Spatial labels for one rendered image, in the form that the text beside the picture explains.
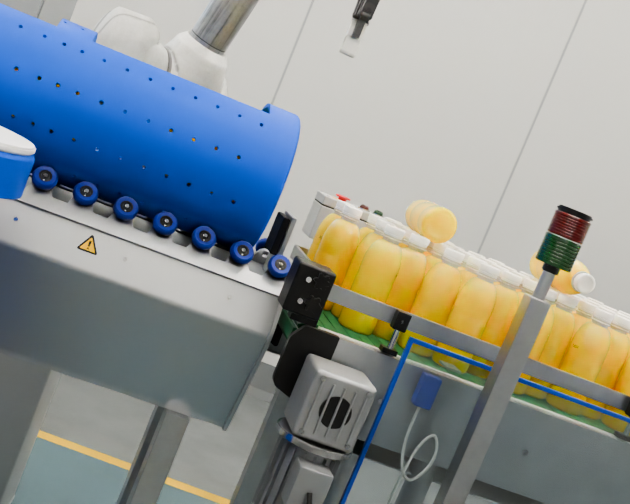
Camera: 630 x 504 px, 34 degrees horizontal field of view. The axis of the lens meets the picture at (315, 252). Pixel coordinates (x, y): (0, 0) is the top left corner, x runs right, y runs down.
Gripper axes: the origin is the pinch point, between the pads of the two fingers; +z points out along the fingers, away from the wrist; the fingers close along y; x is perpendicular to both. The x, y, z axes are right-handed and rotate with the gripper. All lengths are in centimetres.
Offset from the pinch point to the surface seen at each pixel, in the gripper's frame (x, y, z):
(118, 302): 24, -15, 61
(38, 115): 48, -16, 35
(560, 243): -38, -41, 21
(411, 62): -77, 264, -28
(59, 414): 19, 150, 141
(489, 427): -40, -40, 54
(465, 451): -37, -40, 60
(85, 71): 44, -14, 25
